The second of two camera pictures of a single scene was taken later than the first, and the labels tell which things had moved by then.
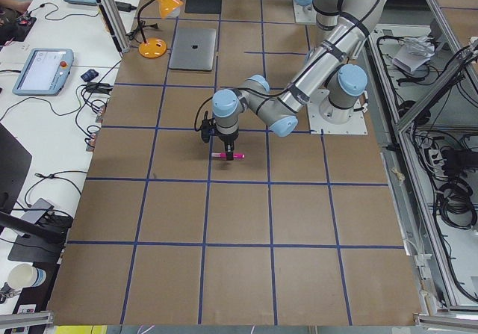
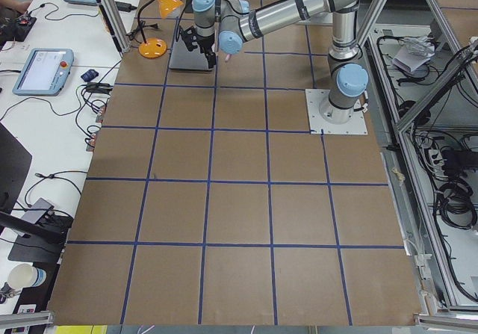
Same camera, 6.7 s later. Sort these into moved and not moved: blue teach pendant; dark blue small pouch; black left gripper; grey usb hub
Moved: black left gripper
Not moved: grey usb hub; dark blue small pouch; blue teach pendant
